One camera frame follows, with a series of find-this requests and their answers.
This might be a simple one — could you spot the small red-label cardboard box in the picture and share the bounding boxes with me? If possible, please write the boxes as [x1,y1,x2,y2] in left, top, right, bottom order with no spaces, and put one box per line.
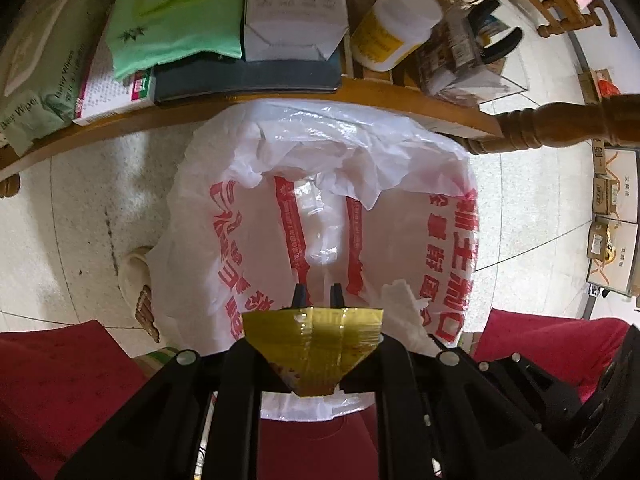
[579,67,622,107]

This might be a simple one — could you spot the white grey carton box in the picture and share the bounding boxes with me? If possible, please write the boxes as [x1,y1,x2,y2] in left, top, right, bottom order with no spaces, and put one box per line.
[243,0,352,64]

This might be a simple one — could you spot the white tissue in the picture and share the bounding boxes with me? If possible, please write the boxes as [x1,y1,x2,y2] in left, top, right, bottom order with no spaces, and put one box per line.
[382,279,438,357]

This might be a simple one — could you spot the white red-printed plastic trash bag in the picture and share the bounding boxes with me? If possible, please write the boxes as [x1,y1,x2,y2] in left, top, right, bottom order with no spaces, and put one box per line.
[152,100,480,423]

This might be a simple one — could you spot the beige slipper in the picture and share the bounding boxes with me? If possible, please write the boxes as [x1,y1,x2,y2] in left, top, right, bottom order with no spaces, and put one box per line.
[117,246,162,344]

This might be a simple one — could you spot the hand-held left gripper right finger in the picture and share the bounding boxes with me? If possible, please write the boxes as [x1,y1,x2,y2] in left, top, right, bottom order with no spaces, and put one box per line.
[329,284,581,480]

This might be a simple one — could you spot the bright green wipes pack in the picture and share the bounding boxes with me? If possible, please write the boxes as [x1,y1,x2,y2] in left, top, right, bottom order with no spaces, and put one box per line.
[106,0,247,82]

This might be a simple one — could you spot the gold foil wrapper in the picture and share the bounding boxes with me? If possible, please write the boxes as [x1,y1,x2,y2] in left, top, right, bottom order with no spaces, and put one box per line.
[242,306,385,397]

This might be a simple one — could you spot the white red flat box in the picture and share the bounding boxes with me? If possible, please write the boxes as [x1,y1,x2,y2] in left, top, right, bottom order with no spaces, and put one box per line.
[72,35,157,127]

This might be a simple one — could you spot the dark blue book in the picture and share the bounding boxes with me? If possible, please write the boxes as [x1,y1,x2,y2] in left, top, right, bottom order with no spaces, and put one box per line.
[152,54,344,107]

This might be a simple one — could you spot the person's red pants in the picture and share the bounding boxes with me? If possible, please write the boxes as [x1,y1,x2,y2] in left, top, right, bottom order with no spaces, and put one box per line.
[0,308,632,480]

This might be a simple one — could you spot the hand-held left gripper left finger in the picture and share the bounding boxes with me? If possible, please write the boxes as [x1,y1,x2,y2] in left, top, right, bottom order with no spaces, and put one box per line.
[54,284,309,480]

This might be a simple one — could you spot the white yellow-label bottle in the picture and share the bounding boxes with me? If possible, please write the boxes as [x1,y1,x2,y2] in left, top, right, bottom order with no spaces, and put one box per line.
[349,0,444,73]

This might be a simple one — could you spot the clear plastic box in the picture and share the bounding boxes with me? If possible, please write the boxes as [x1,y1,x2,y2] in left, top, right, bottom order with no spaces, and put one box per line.
[414,5,529,109]

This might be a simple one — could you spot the grey-green baby wipes pack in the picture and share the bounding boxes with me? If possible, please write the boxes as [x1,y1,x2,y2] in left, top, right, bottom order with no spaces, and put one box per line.
[0,0,114,157]

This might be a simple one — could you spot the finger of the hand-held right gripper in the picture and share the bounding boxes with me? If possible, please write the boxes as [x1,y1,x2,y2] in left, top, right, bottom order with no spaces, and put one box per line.
[472,351,583,413]

